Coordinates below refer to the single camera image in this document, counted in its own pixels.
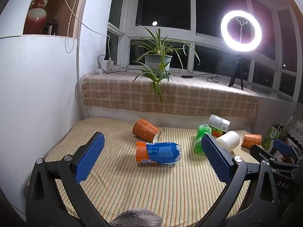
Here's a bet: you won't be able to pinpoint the small orange paper cup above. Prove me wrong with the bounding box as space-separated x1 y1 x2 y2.
241 134 262 149

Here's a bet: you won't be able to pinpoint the white plastic cup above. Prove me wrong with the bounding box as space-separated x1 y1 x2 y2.
216 131 240 152

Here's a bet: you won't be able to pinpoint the green carton box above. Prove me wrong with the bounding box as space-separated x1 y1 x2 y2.
261 124 284 152

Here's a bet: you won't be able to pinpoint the clear bottle with green label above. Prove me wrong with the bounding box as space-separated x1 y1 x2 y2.
208 114 231 132

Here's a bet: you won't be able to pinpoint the green plastic bottle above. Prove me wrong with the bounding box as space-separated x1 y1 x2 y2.
194 124 213 155

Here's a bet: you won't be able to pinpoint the striped yellow mat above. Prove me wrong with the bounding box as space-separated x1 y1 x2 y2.
44 117 260 225

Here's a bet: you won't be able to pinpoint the blue orange drink bottle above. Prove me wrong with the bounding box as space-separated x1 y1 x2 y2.
136 141 182 165

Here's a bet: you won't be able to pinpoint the checkered beige cloth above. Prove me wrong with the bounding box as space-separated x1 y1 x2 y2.
81 72 259 118

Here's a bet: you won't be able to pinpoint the white power strip with chargers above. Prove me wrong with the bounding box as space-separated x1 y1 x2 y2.
95 54 114 74

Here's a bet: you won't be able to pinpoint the potted spider plant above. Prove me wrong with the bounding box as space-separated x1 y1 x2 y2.
130 26 199 103

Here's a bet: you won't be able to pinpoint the dark small bottles on shelf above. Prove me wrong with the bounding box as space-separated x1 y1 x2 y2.
43 19 59 35

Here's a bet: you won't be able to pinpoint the red and white vase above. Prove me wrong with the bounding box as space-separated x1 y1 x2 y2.
23 0 48 34

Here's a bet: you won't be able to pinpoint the black cable on sill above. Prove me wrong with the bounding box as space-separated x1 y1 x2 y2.
113 67 225 84

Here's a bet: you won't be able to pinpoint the ring light on tripod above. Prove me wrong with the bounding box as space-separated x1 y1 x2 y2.
220 10 262 90

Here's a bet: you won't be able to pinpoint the white bead cord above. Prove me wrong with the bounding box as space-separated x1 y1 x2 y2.
65 0 85 54

